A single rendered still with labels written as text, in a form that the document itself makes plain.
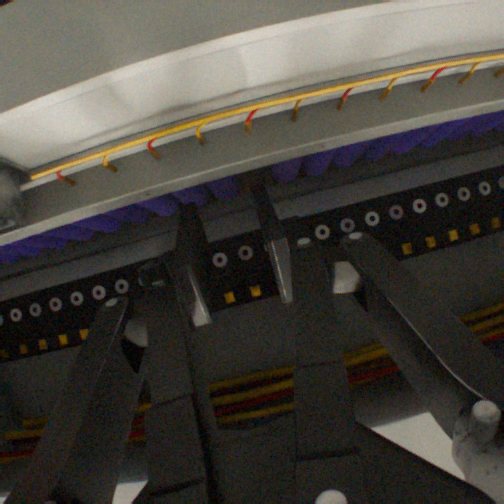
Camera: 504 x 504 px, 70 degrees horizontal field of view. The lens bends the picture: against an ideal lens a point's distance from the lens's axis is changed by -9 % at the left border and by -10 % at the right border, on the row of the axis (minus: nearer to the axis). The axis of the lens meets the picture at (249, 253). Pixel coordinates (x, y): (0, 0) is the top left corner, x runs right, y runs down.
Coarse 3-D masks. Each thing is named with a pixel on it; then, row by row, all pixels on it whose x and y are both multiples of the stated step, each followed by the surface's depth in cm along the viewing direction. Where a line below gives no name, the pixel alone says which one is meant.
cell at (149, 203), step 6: (150, 198) 21; (156, 198) 21; (162, 198) 22; (168, 198) 23; (174, 198) 25; (138, 204) 21; (144, 204) 21; (150, 204) 22; (156, 204) 22; (162, 204) 23; (168, 204) 24; (174, 204) 25; (150, 210) 24; (156, 210) 23; (162, 210) 24; (168, 210) 25; (174, 210) 26
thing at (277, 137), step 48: (288, 96) 15; (384, 96) 16; (432, 96) 17; (480, 96) 16; (192, 144) 17; (240, 144) 17; (288, 144) 17; (336, 144) 18; (48, 192) 17; (96, 192) 17; (144, 192) 17; (0, 240) 18
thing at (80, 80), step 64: (64, 0) 12; (128, 0) 11; (192, 0) 11; (256, 0) 11; (320, 0) 11; (384, 0) 11; (448, 0) 11; (0, 64) 12; (64, 64) 11; (128, 64) 11; (192, 64) 12; (256, 64) 13; (320, 64) 14; (384, 64) 16; (0, 128) 12; (64, 128) 14; (128, 128) 16; (320, 192) 30; (384, 192) 30; (128, 256) 31
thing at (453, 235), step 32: (416, 192) 30; (448, 192) 30; (320, 224) 31; (384, 224) 30; (416, 224) 30; (448, 224) 30; (480, 224) 30; (256, 256) 31; (64, 288) 31; (128, 288) 31; (224, 288) 31; (256, 288) 30; (32, 320) 31; (64, 320) 31; (0, 352) 31; (32, 352) 31
